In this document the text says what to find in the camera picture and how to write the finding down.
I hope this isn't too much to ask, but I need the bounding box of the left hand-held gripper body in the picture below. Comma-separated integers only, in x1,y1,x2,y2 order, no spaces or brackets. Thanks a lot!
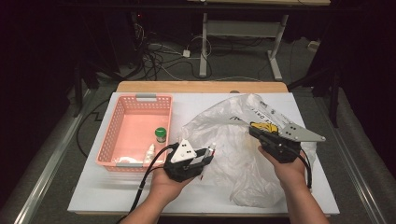
163,138,207,183

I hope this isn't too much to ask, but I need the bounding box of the small white bottle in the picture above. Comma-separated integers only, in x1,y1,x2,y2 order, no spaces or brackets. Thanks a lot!
143,143,156,164

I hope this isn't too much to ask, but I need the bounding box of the aluminium floor rail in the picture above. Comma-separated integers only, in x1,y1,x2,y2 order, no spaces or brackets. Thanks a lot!
314,92,390,224
13,90,94,224

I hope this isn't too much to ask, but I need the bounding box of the black metal stand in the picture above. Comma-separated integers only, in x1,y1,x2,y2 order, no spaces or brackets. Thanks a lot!
73,62,101,119
288,66,340,129

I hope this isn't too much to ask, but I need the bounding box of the black floor cable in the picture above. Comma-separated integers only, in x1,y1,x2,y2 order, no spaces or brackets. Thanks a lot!
76,98,110,158

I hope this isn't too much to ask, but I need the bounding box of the person's left hand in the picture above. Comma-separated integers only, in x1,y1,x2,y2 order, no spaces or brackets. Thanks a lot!
148,166,194,203

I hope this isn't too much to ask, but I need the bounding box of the clear smiley-print plastic bag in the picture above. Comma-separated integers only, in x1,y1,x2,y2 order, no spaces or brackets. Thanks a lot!
178,92,318,209

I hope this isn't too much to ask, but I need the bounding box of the pink perforated plastic basket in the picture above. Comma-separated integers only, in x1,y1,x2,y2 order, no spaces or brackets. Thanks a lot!
95,92,174,173

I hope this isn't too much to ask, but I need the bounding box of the person's right hand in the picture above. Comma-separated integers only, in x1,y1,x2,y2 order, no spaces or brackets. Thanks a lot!
257,146,307,190

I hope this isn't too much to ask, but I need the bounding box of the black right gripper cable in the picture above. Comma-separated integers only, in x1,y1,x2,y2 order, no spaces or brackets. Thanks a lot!
297,150,313,190

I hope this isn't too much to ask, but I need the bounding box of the grey metal frame desk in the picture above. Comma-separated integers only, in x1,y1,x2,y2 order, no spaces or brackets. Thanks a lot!
186,0,332,82

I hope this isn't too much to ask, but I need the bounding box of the green-lid small jar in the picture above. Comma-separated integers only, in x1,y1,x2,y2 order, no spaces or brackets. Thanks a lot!
154,126,168,145

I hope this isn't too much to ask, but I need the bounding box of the tangle of floor cables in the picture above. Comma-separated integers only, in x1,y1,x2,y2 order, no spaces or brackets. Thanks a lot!
134,21,216,82

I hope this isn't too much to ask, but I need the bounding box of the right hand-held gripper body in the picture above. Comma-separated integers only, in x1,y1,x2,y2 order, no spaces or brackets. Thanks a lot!
258,121,327,164

